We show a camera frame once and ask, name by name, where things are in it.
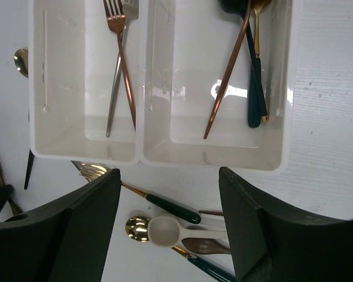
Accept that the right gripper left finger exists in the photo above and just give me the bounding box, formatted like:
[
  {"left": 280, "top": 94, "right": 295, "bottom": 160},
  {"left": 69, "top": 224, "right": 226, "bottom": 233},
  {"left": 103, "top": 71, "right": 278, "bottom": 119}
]
[{"left": 0, "top": 169, "right": 121, "bottom": 281}]

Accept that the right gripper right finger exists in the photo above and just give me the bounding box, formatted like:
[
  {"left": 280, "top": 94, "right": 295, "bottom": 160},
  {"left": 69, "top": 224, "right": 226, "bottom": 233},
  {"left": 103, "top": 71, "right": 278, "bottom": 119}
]
[{"left": 219, "top": 167, "right": 353, "bottom": 281}]

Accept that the copper small fork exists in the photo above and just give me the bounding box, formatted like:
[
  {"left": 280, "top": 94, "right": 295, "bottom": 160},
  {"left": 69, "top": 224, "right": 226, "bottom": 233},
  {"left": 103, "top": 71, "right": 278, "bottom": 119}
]
[{"left": 0, "top": 162, "right": 23, "bottom": 216}]

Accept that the gold spoon green handle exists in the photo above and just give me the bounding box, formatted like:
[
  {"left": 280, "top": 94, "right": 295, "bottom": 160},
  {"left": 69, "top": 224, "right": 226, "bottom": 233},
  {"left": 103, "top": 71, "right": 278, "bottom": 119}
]
[
  {"left": 246, "top": 0, "right": 271, "bottom": 128},
  {"left": 125, "top": 216, "right": 236, "bottom": 281}
]

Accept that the white measuring scoop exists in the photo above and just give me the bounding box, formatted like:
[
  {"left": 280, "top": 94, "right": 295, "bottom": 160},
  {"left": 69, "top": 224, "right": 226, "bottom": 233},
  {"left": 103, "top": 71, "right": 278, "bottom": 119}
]
[{"left": 148, "top": 216, "right": 228, "bottom": 248}]

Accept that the copper round spoon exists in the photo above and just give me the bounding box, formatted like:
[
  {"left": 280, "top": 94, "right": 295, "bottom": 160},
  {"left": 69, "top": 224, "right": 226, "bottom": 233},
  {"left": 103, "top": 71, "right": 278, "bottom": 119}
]
[{"left": 204, "top": 1, "right": 251, "bottom": 139}]

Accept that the copper long fork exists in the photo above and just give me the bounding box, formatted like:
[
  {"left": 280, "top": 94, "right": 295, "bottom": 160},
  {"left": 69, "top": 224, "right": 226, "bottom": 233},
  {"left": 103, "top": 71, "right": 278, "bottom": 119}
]
[{"left": 104, "top": 1, "right": 136, "bottom": 137}]

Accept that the slim silver fork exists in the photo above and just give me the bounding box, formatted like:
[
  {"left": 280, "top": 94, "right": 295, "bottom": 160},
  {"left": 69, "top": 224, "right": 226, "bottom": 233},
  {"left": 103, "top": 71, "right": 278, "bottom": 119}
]
[{"left": 104, "top": 1, "right": 139, "bottom": 137}]

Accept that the black spoon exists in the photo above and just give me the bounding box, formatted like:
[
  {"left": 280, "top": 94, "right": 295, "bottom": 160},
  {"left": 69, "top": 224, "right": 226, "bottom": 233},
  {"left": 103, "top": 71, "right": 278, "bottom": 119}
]
[{"left": 218, "top": 0, "right": 268, "bottom": 128}]

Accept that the small copper spoon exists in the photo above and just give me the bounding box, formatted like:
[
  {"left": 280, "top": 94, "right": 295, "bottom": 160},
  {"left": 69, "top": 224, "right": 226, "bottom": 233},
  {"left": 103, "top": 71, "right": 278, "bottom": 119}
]
[{"left": 199, "top": 210, "right": 224, "bottom": 217}]

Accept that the brown copper spoon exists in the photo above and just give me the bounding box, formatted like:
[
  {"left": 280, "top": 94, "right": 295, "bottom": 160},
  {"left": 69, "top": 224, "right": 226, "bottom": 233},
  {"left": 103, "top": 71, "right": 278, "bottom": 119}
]
[{"left": 182, "top": 238, "right": 231, "bottom": 255}]

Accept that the gold spoon near bins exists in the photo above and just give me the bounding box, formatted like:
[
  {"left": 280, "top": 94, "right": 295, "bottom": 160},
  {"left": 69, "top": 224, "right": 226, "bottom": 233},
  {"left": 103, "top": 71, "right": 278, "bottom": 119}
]
[{"left": 14, "top": 48, "right": 28, "bottom": 78}]

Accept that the left white plastic bin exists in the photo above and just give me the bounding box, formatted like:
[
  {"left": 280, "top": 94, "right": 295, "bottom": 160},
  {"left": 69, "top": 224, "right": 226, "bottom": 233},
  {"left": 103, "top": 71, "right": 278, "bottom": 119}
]
[{"left": 28, "top": 1, "right": 139, "bottom": 166}]

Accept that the white plastic bin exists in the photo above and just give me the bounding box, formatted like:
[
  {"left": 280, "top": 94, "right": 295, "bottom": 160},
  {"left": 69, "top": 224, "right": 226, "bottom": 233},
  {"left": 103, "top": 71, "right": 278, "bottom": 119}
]
[
  {"left": 136, "top": 1, "right": 302, "bottom": 174},
  {"left": 28, "top": 1, "right": 139, "bottom": 166}
]

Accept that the right white plastic bin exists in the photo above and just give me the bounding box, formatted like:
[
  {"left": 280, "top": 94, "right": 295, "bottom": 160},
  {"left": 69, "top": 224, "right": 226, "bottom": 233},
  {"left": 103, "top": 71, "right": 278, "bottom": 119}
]
[{"left": 136, "top": 1, "right": 302, "bottom": 174}]

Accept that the silver fork black handle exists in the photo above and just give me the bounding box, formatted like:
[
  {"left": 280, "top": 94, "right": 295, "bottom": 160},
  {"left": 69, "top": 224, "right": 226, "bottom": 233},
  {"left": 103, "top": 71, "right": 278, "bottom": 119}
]
[{"left": 24, "top": 149, "right": 35, "bottom": 190}]

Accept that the gold fork black handle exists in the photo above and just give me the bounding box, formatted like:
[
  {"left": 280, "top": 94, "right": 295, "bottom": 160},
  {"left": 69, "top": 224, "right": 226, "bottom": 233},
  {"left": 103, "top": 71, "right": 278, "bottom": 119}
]
[{"left": 79, "top": 163, "right": 202, "bottom": 224}]

